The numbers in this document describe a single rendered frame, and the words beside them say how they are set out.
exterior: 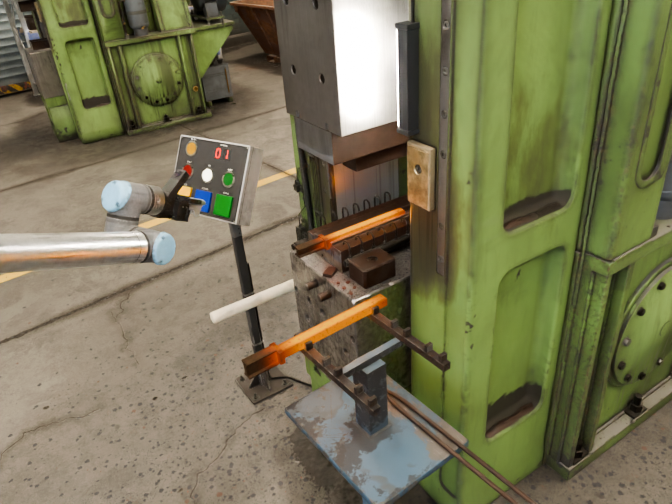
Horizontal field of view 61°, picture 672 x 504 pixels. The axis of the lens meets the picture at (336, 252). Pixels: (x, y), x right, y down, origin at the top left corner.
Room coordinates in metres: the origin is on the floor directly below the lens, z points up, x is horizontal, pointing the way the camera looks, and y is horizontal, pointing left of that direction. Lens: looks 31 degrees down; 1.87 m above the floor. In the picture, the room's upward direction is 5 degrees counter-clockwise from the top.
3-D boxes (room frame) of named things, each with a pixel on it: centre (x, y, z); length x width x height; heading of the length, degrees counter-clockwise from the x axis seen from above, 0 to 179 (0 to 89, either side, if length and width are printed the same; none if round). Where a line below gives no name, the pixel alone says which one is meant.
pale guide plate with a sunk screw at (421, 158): (1.36, -0.24, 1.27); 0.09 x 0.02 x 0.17; 31
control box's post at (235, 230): (2.00, 0.39, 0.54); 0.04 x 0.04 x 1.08; 31
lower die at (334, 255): (1.67, -0.14, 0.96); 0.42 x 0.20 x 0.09; 121
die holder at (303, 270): (1.63, -0.18, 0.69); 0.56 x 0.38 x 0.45; 121
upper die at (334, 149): (1.67, -0.14, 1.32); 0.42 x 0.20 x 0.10; 121
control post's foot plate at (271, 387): (2.01, 0.39, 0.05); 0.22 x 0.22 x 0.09; 31
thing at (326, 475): (1.54, 0.08, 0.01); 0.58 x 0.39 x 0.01; 31
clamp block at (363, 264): (1.44, -0.11, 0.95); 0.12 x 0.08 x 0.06; 121
